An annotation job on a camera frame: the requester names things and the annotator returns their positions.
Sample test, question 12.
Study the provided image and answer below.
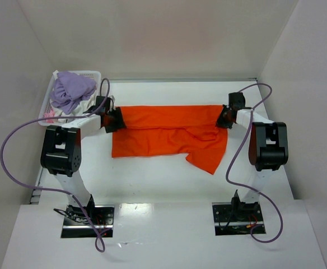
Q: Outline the orange t shirt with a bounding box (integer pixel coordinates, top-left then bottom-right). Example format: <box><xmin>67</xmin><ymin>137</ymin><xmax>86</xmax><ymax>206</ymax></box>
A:
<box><xmin>111</xmin><ymin>105</ymin><xmax>228</xmax><ymax>174</ymax></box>

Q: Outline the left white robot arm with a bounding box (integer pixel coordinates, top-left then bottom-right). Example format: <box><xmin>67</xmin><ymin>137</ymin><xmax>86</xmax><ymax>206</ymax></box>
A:
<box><xmin>40</xmin><ymin>96</ymin><xmax>126</xmax><ymax>220</ymax></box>

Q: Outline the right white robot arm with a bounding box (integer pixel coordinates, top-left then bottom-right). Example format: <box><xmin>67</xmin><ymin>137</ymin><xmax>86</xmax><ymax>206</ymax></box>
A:
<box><xmin>216</xmin><ymin>92</ymin><xmax>288</xmax><ymax>218</ymax></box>

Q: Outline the white t shirt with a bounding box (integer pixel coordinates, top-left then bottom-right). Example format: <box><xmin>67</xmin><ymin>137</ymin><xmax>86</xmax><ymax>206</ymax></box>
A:
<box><xmin>50</xmin><ymin>94</ymin><xmax>104</xmax><ymax>125</ymax></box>

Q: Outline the white plastic laundry basket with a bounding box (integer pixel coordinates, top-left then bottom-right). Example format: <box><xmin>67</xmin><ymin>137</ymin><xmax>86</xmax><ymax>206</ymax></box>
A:
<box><xmin>38</xmin><ymin>70</ymin><xmax>101</xmax><ymax>126</ymax></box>

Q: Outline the purple t shirt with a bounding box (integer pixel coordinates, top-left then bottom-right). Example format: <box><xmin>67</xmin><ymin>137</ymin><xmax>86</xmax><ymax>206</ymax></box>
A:
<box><xmin>49</xmin><ymin>71</ymin><xmax>96</xmax><ymax>105</ymax></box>

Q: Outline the pink cloth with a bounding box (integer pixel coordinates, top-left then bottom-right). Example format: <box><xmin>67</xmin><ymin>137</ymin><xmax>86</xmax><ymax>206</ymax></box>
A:
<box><xmin>43</xmin><ymin>109</ymin><xmax>56</xmax><ymax>124</ymax></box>

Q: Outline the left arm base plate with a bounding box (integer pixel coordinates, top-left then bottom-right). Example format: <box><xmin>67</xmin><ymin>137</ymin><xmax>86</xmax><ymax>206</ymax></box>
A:
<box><xmin>55</xmin><ymin>205</ymin><xmax>115</xmax><ymax>239</ymax></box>

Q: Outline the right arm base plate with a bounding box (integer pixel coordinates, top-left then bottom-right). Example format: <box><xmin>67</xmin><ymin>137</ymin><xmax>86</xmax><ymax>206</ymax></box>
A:
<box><xmin>212</xmin><ymin>202</ymin><xmax>266</xmax><ymax>236</ymax></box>

